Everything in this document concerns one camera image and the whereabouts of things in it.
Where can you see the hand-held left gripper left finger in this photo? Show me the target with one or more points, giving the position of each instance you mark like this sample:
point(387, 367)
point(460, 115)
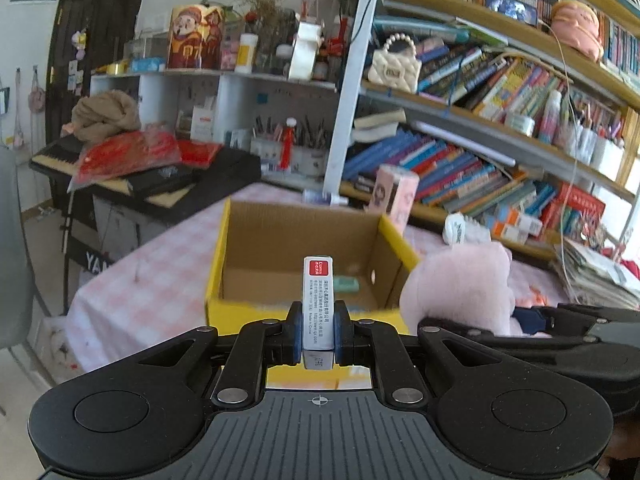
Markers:
point(296, 330)

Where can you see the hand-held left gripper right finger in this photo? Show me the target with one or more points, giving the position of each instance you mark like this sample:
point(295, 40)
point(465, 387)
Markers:
point(341, 331)

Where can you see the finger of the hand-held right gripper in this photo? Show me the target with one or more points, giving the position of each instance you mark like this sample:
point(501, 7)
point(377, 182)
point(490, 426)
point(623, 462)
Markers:
point(530, 321)
point(525, 347)

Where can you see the small white box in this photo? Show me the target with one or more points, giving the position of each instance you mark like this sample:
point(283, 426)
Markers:
point(318, 305)

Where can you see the pink plush toy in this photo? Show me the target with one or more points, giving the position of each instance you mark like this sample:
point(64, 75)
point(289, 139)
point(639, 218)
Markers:
point(455, 285)

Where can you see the yellow cardboard box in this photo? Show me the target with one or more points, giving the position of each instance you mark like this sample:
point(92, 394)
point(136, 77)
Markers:
point(240, 260)

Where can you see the stack of newspapers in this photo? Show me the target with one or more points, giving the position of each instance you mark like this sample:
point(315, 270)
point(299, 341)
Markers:
point(595, 272)

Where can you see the white quilted pouch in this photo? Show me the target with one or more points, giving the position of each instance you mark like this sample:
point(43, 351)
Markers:
point(465, 230)

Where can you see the tall pink box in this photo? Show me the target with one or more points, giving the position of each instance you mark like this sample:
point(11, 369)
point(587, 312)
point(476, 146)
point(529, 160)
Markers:
point(395, 197)

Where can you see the pink checked tablecloth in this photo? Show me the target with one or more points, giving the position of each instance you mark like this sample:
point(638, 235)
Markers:
point(150, 270)

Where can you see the white pen holder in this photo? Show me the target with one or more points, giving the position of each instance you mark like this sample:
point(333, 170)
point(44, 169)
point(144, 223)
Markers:
point(310, 160)

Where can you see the row of blue books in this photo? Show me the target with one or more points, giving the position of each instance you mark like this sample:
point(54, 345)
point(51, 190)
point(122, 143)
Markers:
point(450, 170)

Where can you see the wooden bookshelf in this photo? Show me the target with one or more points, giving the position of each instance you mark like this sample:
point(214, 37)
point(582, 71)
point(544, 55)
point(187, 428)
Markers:
point(525, 145)

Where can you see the black electronic keyboard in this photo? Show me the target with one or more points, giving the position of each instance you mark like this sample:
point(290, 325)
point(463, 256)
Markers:
point(225, 167)

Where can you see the red doll ornament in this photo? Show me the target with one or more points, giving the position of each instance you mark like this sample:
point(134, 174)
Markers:
point(288, 142)

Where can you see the red envelope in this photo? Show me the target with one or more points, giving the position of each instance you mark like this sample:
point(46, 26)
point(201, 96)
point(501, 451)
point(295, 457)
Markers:
point(200, 151)

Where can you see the flat black box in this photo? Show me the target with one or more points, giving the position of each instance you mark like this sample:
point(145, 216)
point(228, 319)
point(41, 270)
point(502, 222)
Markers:
point(160, 177)

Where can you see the row of colourful books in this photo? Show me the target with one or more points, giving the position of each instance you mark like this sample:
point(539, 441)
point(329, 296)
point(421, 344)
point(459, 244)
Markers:
point(500, 90)

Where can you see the white shelf unit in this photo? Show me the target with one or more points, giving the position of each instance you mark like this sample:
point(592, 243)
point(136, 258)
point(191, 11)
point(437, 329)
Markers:
point(235, 95)

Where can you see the bag of red paper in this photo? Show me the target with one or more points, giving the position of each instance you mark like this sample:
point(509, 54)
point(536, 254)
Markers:
point(125, 157)

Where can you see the white bottle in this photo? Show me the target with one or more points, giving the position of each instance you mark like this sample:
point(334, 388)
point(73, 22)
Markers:
point(246, 55)

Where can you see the brown cloth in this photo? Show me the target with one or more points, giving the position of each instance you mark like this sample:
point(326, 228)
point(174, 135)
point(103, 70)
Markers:
point(105, 115)

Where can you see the pink plush with mask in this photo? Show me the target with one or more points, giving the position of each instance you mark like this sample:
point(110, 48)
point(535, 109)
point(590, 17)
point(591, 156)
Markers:
point(575, 30)

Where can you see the grey chair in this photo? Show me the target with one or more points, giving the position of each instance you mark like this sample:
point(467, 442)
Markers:
point(12, 250)

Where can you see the red figure printed canister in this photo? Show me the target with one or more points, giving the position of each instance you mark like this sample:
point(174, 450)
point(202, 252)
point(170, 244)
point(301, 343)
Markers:
point(195, 37)

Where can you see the hanging pink bag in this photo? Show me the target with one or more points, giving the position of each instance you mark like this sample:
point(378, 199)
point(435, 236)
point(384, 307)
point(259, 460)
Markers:
point(36, 97)

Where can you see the black door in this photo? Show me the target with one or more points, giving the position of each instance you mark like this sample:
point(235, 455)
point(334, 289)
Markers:
point(95, 20)

